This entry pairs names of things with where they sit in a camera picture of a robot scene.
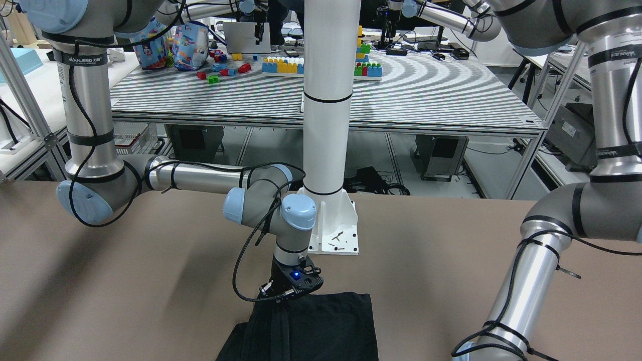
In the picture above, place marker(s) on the grey control box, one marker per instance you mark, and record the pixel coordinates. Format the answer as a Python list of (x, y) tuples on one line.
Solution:
[(196, 143)]

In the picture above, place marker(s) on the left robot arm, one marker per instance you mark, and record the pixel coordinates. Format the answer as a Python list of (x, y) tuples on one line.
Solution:
[(608, 205)]

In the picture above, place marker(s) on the black graphic t-shirt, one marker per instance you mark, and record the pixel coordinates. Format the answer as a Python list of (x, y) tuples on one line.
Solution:
[(336, 326)]

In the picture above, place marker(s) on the white plastic basket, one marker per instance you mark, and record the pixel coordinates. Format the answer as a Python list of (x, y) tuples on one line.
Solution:
[(134, 137)]

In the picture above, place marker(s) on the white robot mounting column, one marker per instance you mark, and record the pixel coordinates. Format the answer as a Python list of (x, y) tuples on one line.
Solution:
[(329, 35)]

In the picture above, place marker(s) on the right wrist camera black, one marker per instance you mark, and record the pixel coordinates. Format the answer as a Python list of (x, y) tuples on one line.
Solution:
[(310, 282)]

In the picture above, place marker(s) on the toy block bag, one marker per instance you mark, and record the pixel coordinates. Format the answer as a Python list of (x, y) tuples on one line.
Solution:
[(190, 47), (153, 54)]

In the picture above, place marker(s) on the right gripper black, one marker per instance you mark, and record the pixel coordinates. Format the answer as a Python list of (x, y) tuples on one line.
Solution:
[(277, 277)]

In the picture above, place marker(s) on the striped metal work table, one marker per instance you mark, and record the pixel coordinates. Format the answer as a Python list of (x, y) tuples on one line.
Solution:
[(417, 94)]

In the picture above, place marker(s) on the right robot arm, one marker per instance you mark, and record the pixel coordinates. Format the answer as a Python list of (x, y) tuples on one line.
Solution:
[(100, 182)]

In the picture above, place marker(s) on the assembled toy block row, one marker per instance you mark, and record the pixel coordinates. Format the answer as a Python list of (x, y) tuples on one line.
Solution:
[(283, 66)]

